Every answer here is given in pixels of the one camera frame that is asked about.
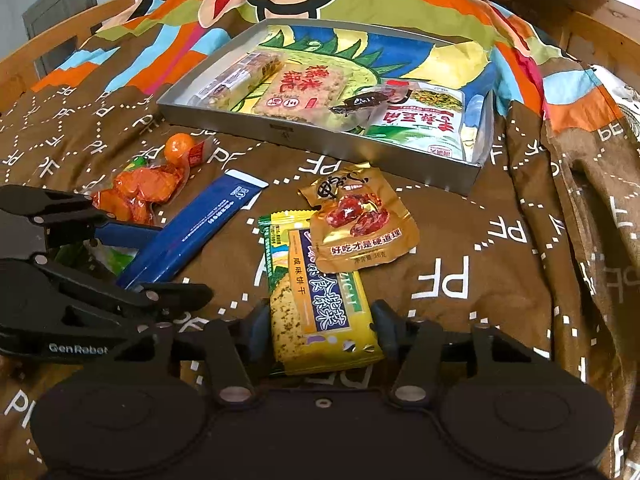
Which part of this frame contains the golden date snack pouch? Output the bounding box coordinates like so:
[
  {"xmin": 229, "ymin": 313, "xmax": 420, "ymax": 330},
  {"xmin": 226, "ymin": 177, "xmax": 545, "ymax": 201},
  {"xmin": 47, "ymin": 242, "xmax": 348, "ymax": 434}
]
[{"xmin": 299, "ymin": 164, "xmax": 420, "ymax": 273}]

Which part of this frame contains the white green pickle packet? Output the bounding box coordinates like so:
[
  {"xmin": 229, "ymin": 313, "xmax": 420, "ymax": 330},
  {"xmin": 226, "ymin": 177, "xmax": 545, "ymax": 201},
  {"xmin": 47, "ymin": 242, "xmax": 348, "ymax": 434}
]
[{"xmin": 364, "ymin": 80, "xmax": 465, "ymax": 160}]

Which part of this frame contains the orange snack bag clear pack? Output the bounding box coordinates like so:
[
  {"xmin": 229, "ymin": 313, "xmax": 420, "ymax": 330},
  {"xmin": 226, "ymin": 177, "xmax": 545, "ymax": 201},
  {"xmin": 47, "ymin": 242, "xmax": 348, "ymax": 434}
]
[{"xmin": 91, "ymin": 134, "xmax": 215, "ymax": 226}]

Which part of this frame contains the square rice cracker pack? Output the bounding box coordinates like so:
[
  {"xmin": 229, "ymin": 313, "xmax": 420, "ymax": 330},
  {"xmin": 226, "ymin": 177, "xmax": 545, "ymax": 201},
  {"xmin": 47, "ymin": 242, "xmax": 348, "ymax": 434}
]
[{"xmin": 252, "ymin": 63, "xmax": 347, "ymax": 122}]

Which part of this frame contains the grey tray with colourful lining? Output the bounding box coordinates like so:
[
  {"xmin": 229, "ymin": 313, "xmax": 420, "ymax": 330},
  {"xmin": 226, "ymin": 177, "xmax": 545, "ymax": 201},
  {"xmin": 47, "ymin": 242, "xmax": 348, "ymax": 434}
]
[{"xmin": 160, "ymin": 18, "xmax": 496, "ymax": 195}]

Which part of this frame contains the wooden bed frame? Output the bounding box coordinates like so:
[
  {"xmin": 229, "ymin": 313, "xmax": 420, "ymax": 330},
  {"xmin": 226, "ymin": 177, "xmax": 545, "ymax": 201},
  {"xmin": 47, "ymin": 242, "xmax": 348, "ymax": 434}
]
[{"xmin": 1, "ymin": 0, "xmax": 639, "ymax": 110}]

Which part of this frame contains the dark plum clear packet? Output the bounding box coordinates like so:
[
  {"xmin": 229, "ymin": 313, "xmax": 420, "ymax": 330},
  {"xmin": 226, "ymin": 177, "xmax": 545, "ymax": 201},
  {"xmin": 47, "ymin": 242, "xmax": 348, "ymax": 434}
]
[{"xmin": 326, "ymin": 79, "xmax": 419, "ymax": 131}]

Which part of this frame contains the silver foil bag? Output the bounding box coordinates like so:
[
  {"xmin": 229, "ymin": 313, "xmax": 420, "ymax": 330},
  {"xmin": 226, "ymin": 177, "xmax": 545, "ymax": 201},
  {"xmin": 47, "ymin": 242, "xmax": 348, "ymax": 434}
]
[{"xmin": 592, "ymin": 65, "xmax": 640, "ymax": 139}]

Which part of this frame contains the blue long sachet pack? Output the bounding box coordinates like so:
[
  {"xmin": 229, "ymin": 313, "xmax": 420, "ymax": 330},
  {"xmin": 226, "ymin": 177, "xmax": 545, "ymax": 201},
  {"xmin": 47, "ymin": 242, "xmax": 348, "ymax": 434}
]
[{"xmin": 116, "ymin": 169, "xmax": 268, "ymax": 289}]

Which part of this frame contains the yellow green cracker pack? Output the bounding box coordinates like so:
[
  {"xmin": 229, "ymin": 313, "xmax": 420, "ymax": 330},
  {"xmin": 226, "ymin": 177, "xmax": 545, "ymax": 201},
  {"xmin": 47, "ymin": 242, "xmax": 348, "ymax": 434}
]
[{"xmin": 258, "ymin": 210, "xmax": 383, "ymax": 376}]

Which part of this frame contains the brown cartoon patterned bedspread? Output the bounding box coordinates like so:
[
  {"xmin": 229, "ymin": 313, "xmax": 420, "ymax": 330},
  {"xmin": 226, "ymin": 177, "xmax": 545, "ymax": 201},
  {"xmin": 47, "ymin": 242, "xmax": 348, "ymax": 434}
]
[{"xmin": 1, "ymin": 0, "xmax": 639, "ymax": 479}]

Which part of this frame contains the grey door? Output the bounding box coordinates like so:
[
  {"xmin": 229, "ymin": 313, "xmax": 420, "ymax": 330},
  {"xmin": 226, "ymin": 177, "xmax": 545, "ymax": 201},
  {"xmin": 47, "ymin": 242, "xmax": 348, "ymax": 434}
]
[{"xmin": 23, "ymin": 0, "xmax": 96, "ymax": 77}]

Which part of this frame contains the small orange mandarin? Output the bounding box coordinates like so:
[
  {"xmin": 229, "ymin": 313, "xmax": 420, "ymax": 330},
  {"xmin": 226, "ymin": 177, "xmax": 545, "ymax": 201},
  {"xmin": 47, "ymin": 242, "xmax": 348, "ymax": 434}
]
[{"xmin": 164, "ymin": 132, "xmax": 195, "ymax": 166}]

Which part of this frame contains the long peanut bar clear wrapper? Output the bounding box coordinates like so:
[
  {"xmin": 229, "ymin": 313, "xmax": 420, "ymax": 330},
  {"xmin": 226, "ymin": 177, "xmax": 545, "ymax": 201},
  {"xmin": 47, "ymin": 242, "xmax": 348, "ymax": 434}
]
[{"xmin": 188, "ymin": 50, "xmax": 283, "ymax": 110}]

